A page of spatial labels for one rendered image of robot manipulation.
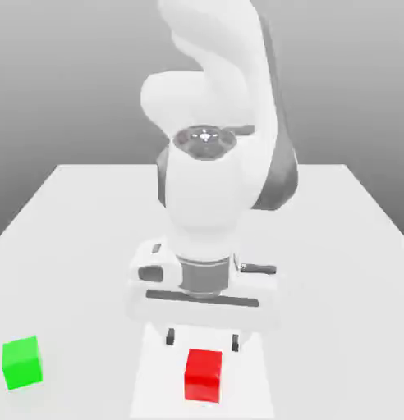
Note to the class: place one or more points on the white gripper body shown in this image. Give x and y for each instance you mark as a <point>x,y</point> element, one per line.
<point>202,313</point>

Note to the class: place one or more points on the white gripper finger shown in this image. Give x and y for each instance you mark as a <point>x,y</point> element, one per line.
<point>235,343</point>
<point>170,337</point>

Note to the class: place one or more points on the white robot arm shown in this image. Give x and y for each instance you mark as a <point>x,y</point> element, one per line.
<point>202,190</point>

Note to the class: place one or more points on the small red cube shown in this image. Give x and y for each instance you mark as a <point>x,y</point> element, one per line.
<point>203,377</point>

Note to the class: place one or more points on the small green cube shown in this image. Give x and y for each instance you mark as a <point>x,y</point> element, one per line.
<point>22,364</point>

